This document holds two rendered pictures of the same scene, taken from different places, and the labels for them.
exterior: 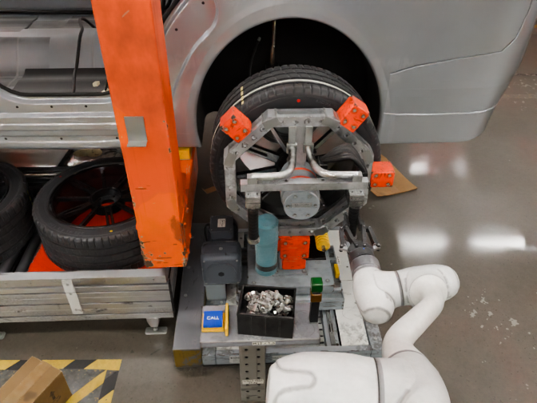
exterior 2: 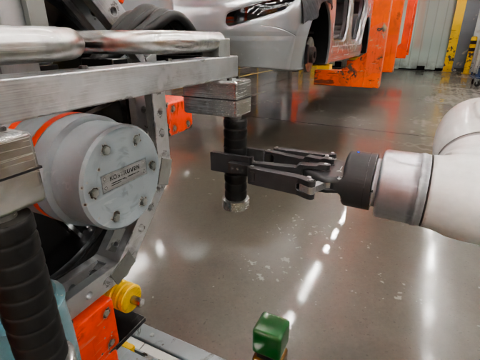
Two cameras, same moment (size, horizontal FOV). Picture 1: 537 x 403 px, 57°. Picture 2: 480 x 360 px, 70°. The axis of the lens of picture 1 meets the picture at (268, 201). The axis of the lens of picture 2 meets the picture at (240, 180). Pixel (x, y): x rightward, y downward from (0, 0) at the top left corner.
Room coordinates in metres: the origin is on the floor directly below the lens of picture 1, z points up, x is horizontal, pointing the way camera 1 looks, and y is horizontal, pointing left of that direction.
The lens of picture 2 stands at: (1.05, 0.15, 1.00)
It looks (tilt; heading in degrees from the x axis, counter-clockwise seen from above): 23 degrees down; 299
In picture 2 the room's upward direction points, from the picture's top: straight up
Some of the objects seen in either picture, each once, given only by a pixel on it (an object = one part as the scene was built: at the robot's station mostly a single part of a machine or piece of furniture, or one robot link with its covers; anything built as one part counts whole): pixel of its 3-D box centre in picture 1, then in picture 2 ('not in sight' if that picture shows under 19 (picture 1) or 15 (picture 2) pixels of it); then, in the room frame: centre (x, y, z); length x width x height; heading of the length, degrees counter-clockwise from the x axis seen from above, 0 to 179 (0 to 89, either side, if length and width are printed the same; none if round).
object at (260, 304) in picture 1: (267, 309); not in sight; (1.17, 0.00, 0.51); 0.20 x 0.14 x 0.13; 85
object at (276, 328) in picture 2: (316, 285); (271, 335); (1.18, -0.17, 0.64); 0.04 x 0.04 x 0.04; 3
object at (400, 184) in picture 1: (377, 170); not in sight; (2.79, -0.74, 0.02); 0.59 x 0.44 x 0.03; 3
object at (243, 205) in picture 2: (352, 221); (235, 161); (1.30, -0.29, 0.83); 0.04 x 0.04 x 0.16
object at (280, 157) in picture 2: (363, 238); (297, 163); (1.21, -0.31, 0.83); 0.11 x 0.01 x 0.04; 171
